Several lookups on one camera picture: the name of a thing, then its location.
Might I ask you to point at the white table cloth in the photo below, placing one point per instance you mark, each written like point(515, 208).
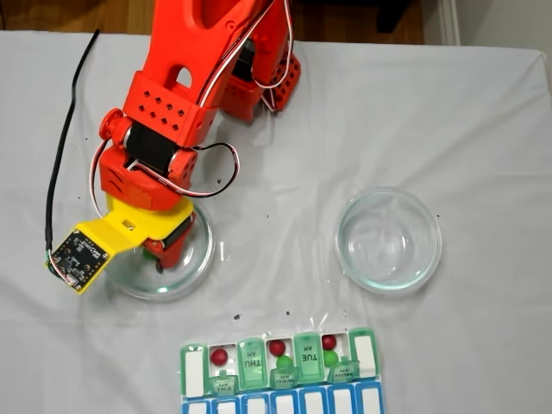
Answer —
point(431, 129)

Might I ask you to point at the green ball pill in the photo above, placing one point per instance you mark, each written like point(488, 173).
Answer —
point(146, 254)
point(330, 358)
point(284, 362)

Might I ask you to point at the camera board on yellow mount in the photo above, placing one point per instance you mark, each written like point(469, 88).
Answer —
point(77, 259)

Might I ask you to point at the red ball pill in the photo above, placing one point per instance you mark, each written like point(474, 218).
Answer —
point(219, 355)
point(277, 347)
point(329, 342)

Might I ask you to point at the weekly pill organizer box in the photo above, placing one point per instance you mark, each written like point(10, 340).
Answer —
point(308, 366)

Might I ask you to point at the white baseboard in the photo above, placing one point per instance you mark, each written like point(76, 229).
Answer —
point(450, 21)

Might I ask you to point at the clear glass bowl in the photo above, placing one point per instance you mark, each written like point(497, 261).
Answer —
point(129, 284)
point(353, 259)

